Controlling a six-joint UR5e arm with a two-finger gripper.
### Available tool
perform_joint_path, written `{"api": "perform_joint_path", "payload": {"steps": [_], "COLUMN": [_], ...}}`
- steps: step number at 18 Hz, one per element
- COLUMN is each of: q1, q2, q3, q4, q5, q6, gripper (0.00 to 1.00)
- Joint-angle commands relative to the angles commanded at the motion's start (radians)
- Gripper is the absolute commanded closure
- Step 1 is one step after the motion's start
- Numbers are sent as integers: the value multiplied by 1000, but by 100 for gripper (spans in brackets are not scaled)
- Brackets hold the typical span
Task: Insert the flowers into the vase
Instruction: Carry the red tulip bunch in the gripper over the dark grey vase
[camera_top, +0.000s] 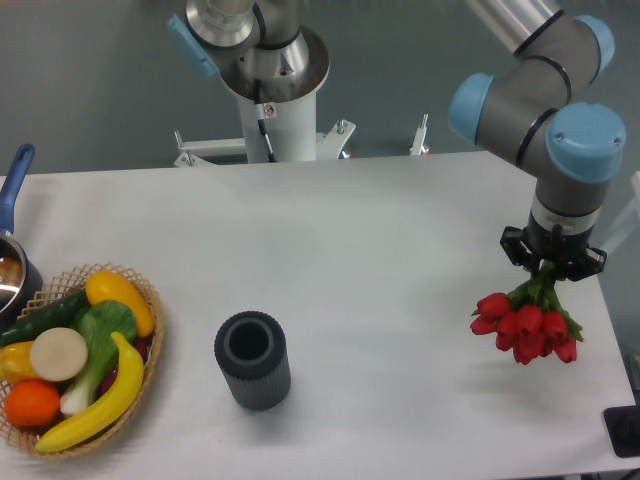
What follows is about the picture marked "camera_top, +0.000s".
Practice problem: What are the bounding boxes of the black device at table edge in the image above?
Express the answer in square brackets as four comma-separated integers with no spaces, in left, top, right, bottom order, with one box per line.
[603,405,640,458]

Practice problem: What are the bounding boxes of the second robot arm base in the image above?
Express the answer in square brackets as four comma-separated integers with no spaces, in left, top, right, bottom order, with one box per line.
[167,0,330,103]

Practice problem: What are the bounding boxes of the dark red fruit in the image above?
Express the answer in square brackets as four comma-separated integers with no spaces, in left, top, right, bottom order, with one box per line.
[99,338,148,397]

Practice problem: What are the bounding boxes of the yellow bell pepper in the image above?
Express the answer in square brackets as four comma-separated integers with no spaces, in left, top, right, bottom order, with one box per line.
[1,341,40,384]

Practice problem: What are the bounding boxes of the white table clamp bracket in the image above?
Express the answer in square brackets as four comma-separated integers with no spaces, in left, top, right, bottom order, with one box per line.
[173,119,356,167]

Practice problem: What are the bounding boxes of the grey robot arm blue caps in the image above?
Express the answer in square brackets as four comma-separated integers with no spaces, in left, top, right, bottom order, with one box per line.
[449,1,626,281]

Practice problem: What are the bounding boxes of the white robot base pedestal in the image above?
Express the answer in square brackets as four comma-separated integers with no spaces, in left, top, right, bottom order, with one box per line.
[236,92,316,157]

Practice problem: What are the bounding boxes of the orange fruit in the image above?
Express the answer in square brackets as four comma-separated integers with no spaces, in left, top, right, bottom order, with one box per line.
[4,380,60,428]

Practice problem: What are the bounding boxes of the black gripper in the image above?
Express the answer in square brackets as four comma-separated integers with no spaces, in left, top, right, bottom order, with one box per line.
[500,221,607,282]

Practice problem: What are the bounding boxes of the woven wicker basket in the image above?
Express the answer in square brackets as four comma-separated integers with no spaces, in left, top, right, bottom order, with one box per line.
[1,263,164,460]

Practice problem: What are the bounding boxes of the green cucumber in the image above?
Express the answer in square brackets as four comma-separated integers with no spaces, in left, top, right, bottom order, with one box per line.
[1,290,89,348]

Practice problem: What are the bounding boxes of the red tulip bouquet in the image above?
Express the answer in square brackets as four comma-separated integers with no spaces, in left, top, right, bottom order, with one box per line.
[470,261,583,365]

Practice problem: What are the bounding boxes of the black cable on pedestal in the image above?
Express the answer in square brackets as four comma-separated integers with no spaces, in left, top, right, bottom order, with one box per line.
[252,78,278,164]

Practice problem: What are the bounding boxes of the green bok choy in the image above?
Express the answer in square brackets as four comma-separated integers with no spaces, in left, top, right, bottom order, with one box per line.
[60,300,136,417]

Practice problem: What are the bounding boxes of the dark grey ribbed vase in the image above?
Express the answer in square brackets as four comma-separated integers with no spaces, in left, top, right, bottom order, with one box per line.
[214,311,291,411]

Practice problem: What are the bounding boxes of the blue handled pot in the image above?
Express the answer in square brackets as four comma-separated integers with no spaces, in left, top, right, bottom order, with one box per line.
[1,144,43,332]

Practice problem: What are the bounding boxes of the yellow banana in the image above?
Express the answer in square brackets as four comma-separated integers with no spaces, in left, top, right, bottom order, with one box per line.
[35,332,144,454]

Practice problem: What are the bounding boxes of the beige round disc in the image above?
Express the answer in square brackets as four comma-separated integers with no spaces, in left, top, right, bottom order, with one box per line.
[29,327,88,382]

